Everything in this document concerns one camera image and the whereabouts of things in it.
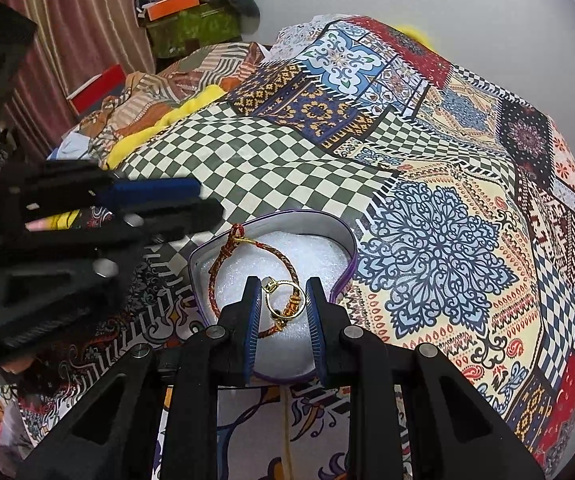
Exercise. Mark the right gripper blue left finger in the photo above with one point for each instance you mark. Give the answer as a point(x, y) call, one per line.
point(252, 303)

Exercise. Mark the colourful patchwork bed cover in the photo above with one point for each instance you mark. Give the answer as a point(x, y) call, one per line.
point(461, 196)

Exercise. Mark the striped orange brown blanket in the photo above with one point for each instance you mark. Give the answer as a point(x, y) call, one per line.
point(145, 98)

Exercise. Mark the green patterned cloth stand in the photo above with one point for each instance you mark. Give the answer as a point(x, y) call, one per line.
point(182, 33)

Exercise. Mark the orange box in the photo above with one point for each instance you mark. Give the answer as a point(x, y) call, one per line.
point(163, 8)

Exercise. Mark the striped brown curtain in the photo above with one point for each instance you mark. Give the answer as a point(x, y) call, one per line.
point(75, 40)

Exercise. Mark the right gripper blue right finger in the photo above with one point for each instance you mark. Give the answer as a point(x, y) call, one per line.
point(316, 302)

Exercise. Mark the red and white box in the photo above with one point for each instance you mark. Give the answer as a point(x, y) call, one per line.
point(90, 95)

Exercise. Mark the yellow cloth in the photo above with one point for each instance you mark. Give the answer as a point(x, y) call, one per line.
point(126, 146)

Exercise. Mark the purple heart-shaped jewelry box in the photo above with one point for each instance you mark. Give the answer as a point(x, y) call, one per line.
point(283, 250)

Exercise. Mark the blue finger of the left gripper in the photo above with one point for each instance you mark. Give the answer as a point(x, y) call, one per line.
point(174, 219)
point(126, 193)

